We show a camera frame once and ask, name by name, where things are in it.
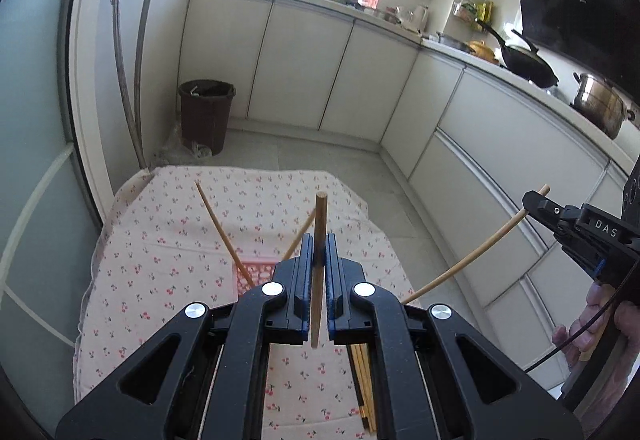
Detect black range hood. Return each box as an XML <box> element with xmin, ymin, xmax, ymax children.
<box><xmin>507</xmin><ymin>0</ymin><xmax>640</xmax><ymax>85</ymax></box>

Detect white kitchen base cabinets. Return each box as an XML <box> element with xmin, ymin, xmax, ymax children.
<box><xmin>177</xmin><ymin>0</ymin><xmax>640</xmax><ymax>401</ymax></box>

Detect black wok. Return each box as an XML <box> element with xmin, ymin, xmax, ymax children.
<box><xmin>476</xmin><ymin>18</ymin><xmax>559</xmax><ymax>89</ymax></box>

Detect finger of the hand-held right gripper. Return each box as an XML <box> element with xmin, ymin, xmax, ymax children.
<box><xmin>521</xmin><ymin>190</ymin><xmax>581</xmax><ymax>231</ymax></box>
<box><xmin>555</xmin><ymin>227</ymin><xmax>608</xmax><ymax>281</ymax></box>

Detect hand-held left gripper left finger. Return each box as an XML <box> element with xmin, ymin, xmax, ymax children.
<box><xmin>55</xmin><ymin>231</ymin><xmax>317</xmax><ymax>440</ymax></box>

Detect white electric kettle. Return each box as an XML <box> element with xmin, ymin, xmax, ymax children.
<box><xmin>409</xmin><ymin>4</ymin><xmax>430</xmax><ymax>33</ymax></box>

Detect black-tipped mop pole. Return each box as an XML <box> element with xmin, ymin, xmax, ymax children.
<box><xmin>134</xmin><ymin>0</ymin><xmax>164</xmax><ymax>163</ymax></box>

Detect person's right hand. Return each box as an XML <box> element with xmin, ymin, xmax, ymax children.
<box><xmin>551</xmin><ymin>281</ymin><xmax>640</xmax><ymax>368</ymax></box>

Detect brown trash bin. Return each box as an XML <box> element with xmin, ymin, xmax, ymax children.
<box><xmin>178</xmin><ymin>80</ymin><xmax>236</xmax><ymax>155</ymax></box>

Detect steel basin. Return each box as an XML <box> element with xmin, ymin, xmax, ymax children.
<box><xmin>436</xmin><ymin>32</ymin><xmax>473</xmax><ymax>53</ymax></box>

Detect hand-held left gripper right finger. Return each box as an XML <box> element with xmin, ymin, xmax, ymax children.
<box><xmin>325</xmin><ymin>231</ymin><xmax>586</xmax><ymax>440</ymax></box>

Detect yellow green snack packets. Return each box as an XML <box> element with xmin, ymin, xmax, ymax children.
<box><xmin>452</xmin><ymin>0</ymin><xmax>496</xmax><ymax>25</ymax></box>

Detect cherry print tablecloth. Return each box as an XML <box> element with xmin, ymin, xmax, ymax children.
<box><xmin>72</xmin><ymin>165</ymin><xmax>416</xmax><ymax>440</ymax></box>

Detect frosted glass door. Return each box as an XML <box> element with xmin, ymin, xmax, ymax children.
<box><xmin>0</xmin><ymin>0</ymin><xmax>107</xmax><ymax>421</ymax></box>

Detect steel stock pot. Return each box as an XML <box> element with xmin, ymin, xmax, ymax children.
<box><xmin>571</xmin><ymin>72</ymin><xmax>637</xmax><ymax>141</ymax></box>

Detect yellow casserole pot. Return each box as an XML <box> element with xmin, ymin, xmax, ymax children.
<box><xmin>465</xmin><ymin>40</ymin><xmax>501</xmax><ymax>64</ymax></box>

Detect clear plastic bag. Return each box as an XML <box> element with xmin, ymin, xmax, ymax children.
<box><xmin>152</xmin><ymin>122</ymin><xmax>213</xmax><ymax>168</ymax></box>

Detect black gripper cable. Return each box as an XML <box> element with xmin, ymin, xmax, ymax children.
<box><xmin>522</xmin><ymin>292</ymin><xmax>618</xmax><ymax>373</ymax></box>

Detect pink plastic basket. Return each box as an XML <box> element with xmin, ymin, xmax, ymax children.
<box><xmin>235</xmin><ymin>259</ymin><xmax>281</xmax><ymax>298</ymax></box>

